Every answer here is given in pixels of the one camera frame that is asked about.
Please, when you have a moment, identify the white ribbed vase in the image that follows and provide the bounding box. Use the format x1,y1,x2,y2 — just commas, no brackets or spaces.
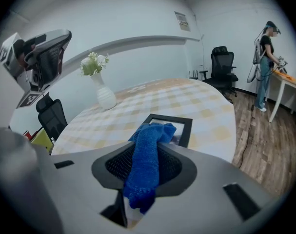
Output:
90,72,118,111

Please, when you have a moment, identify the orange cloth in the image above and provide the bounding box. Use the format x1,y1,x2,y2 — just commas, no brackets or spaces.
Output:
273,70,296,82

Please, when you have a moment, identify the black floor cable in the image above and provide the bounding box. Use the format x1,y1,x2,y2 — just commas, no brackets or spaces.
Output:
237,103,255,168

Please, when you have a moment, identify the yellow green panel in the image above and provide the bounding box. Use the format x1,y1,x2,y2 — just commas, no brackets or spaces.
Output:
30,126,55,154

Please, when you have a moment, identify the wooden desk with white legs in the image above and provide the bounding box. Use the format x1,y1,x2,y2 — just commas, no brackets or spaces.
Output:
268,70,296,142

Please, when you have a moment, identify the black framed picture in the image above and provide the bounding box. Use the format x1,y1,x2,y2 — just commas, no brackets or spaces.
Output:
127,113,194,149

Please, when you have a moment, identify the round table with checked cloth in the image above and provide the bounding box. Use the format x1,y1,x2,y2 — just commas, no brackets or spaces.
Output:
51,78,237,167

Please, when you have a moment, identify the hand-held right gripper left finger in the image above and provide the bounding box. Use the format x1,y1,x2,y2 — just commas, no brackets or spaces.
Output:
30,141,137,234

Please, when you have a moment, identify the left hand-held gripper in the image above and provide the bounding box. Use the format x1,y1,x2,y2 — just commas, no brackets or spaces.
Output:
0,29,73,110

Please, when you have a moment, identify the black mesh office chair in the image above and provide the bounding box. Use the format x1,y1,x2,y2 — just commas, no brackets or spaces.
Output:
36,94,69,141
199,46,239,98

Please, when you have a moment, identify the blue cloth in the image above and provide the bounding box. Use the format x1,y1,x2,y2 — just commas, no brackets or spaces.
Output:
123,122,178,215

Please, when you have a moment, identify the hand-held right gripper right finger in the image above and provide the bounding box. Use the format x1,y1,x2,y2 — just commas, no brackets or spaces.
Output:
137,142,280,234

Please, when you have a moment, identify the white flower bouquet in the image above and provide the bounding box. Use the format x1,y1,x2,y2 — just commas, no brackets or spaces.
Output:
79,51,110,78

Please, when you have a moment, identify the wall poster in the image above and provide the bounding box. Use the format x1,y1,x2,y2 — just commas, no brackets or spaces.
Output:
174,11,191,32

